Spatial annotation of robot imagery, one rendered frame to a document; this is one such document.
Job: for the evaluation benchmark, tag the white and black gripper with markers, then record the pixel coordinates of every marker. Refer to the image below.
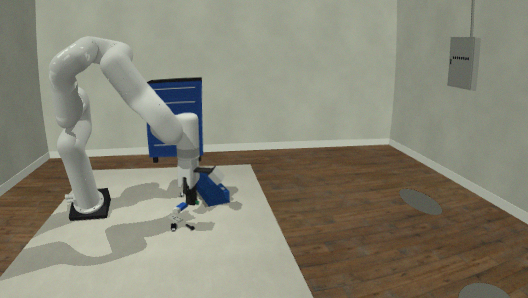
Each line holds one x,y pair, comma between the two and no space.
186,175

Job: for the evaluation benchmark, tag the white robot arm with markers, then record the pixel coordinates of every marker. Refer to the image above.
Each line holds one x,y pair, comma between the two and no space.
116,64

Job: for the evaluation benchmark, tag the blue three-compartment bin rack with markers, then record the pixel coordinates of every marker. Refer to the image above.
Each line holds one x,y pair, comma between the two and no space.
215,194

